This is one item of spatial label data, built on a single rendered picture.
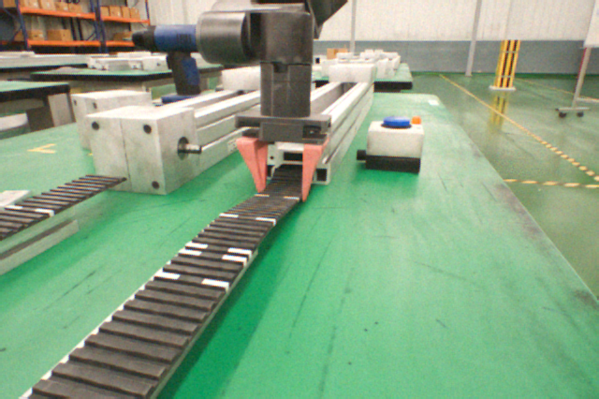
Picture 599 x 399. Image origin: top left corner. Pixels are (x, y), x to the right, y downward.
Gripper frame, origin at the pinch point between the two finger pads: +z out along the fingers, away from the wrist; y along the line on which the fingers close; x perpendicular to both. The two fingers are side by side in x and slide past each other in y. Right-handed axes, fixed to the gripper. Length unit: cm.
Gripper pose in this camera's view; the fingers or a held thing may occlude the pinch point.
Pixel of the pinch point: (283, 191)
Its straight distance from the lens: 46.6
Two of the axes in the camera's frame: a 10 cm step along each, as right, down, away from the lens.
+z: -0.3, 9.5, 3.1
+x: -1.8, 3.0, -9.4
